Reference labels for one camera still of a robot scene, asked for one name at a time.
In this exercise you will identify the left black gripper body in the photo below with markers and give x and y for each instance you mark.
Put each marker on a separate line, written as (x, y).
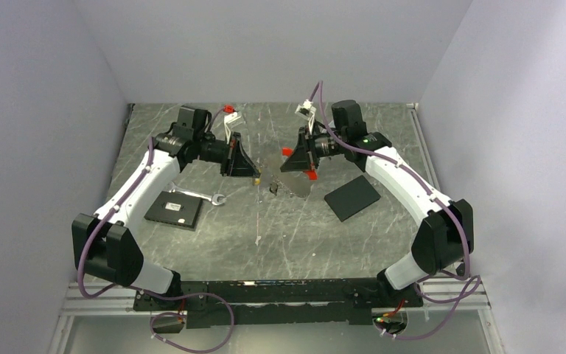
(225, 167)

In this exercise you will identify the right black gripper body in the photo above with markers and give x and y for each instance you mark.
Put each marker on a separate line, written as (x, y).
(310, 136)

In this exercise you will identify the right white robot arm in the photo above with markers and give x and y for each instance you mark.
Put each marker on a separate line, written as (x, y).
(445, 233)

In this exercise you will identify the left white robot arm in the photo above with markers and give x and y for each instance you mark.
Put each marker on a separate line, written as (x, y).
(104, 242)

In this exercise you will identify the silver open-end wrench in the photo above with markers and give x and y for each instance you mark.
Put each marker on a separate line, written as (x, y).
(215, 199)

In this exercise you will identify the black box with label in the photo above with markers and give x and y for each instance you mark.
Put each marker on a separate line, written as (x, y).
(175, 209)

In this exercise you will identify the black flat rectangular pad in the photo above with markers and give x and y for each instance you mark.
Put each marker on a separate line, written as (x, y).
(351, 198)

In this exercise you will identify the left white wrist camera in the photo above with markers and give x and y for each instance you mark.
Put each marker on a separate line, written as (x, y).
(232, 119)

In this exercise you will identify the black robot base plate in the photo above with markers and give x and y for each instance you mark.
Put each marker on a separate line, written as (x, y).
(270, 302)

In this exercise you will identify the aluminium frame rail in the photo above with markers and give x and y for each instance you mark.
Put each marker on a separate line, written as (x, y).
(115, 301)

